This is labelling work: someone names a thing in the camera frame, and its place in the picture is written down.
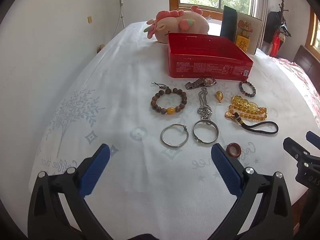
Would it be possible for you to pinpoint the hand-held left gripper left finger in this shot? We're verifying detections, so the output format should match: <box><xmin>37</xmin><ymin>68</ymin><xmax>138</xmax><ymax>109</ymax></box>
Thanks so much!
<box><xmin>28</xmin><ymin>144</ymin><xmax>111</xmax><ymax>240</ymax></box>

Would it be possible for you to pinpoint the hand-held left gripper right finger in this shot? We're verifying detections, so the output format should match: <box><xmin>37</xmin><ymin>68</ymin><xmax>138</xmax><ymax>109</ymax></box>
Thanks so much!
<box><xmin>211</xmin><ymin>144</ymin><xmax>293</xmax><ymax>240</ymax></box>

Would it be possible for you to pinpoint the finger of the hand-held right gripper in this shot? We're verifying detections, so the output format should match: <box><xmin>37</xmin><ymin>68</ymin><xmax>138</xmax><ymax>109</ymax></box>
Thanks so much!
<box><xmin>305</xmin><ymin>131</ymin><xmax>320</xmax><ymax>144</ymax></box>
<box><xmin>283</xmin><ymin>137</ymin><xmax>312</xmax><ymax>161</ymax></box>

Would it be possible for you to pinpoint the wide silver bangle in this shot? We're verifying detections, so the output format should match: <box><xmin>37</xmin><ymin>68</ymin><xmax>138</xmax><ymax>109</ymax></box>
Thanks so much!
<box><xmin>192</xmin><ymin>119</ymin><xmax>219</xmax><ymax>145</ymax></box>

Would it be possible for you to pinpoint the gold charm with black strap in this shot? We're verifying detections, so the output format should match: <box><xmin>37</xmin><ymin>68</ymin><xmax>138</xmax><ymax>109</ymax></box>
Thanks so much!
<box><xmin>224</xmin><ymin>111</ymin><xmax>279</xmax><ymax>133</ymax></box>

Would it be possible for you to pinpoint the thin silver bangle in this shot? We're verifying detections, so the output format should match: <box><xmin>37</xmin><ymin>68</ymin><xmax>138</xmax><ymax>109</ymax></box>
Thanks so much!
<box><xmin>160</xmin><ymin>124</ymin><xmax>188</xmax><ymax>147</ymax></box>

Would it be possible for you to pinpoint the silver chain necklace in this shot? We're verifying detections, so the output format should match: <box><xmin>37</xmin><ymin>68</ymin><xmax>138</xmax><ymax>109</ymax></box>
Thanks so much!
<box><xmin>197</xmin><ymin>87</ymin><xmax>213</xmax><ymax>120</ymax></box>

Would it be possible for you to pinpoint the brown wooden bead bracelet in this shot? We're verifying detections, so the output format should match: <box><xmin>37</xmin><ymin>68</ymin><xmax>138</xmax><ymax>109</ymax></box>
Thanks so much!
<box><xmin>150</xmin><ymin>81</ymin><xmax>187</xmax><ymax>114</ymax></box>

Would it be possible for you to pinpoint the dark multicolour bead bracelet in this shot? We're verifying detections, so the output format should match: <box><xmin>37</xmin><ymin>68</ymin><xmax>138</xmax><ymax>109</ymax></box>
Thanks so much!
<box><xmin>238</xmin><ymin>80</ymin><xmax>257</xmax><ymax>97</ymax></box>

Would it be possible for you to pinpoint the silver wristwatch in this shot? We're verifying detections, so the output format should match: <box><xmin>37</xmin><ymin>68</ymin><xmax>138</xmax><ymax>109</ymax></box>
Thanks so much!
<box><xmin>185</xmin><ymin>77</ymin><xmax>217</xmax><ymax>90</ymax></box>

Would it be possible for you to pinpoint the red plastic box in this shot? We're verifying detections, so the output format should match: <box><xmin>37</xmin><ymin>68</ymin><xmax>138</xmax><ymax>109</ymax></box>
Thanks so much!
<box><xmin>167</xmin><ymin>32</ymin><xmax>254</xmax><ymax>80</ymax></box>

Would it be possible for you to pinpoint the pink floral blanket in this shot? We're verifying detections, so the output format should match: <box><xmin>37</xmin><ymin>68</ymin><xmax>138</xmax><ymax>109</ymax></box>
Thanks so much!
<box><xmin>271</xmin><ymin>56</ymin><xmax>320</xmax><ymax>130</ymax></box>

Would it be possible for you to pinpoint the dark wooden headboard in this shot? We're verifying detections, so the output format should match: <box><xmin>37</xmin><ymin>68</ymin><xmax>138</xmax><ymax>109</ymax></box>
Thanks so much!
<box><xmin>292</xmin><ymin>45</ymin><xmax>320</xmax><ymax>80</ymax></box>

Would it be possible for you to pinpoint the red bottle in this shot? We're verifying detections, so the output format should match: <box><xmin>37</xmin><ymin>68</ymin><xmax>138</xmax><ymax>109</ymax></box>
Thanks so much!
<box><xmin>269</xmin><ymin>35</ymin><xmax>283</xmax><ymax>57</ymax></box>

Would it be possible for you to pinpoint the small wooden framed window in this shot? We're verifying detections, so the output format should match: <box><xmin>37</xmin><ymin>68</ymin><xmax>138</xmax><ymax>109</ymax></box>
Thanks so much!
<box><xmin>305</xmin><ymin>7</ymin><xmax>320</xmax><ymax>53</ymax></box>

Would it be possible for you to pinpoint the black coat rack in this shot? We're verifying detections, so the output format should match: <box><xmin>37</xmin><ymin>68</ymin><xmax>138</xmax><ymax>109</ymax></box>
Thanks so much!
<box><xmin>265</xmin><ymin>0</ymin><xmax>292</xmax><ymax>45</ymax></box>

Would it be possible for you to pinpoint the open gift box with figurine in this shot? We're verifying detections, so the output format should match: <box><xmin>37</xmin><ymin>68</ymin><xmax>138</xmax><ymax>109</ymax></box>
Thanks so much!
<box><xmin>234</xmin><ymin>12</ymin><xmax>263</xmax><ymax>55</ymax></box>

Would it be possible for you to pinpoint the dark green book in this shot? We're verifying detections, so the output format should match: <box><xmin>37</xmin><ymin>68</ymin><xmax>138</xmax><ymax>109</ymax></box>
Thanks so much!
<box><xmin>220</xmin><ymin>5</ymin><xmax>238</xmax><ymax>43</ymax></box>

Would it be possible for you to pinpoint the white curtain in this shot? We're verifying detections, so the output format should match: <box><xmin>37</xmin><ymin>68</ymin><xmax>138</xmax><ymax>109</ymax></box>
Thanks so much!
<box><xmin>250</xmin><ymin>0</ymin><xmax>270</xmax><ymax>48</ymax></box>

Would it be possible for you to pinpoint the pink plush toy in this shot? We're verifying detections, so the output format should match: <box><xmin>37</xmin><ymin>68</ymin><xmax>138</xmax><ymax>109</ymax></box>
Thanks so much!
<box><xmin>144</xmin><ymin>5</ymin><xmax>210</xmax><ymax>43</ymax></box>

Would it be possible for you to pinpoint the red-brown ring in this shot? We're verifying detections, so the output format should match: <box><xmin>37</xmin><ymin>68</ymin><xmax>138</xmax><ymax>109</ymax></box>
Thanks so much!
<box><xmin>226</xmin><ymin>142</ymin><xmax>242</xmax><ymax>158</ymax></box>

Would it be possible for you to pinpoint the yellow amber bead bracelet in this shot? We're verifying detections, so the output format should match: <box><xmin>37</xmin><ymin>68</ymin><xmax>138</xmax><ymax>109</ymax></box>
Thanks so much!
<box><xmin>226</xmin><ymin>95</ymin><xmax>267</xmax><ymax>120</ymax></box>

